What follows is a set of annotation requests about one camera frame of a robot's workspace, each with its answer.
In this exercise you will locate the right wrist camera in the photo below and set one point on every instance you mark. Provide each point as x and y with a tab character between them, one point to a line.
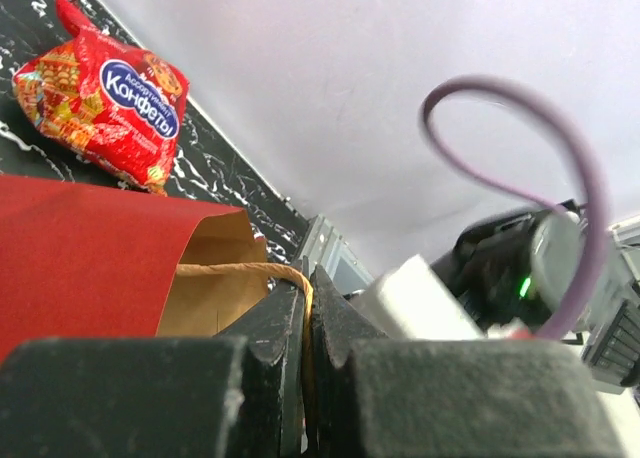
426	301

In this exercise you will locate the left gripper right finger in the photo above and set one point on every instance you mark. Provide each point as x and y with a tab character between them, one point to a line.
379	397

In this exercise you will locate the red candy bag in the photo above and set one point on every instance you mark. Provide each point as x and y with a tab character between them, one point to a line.
116	105

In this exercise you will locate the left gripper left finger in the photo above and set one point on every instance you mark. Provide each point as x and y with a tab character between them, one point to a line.
236	394

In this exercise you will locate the aluminium frame rail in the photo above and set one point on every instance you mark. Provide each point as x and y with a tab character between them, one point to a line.
323	244

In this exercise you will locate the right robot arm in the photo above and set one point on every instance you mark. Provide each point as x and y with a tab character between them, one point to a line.
488	270

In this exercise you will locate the red paper bag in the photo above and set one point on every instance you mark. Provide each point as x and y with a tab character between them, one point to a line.
87	262

